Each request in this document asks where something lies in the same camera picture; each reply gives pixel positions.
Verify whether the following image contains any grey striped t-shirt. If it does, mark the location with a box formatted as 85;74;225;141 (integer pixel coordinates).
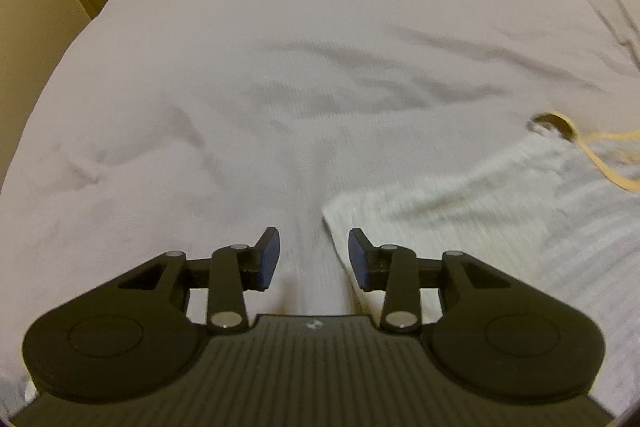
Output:
323;113;639;414

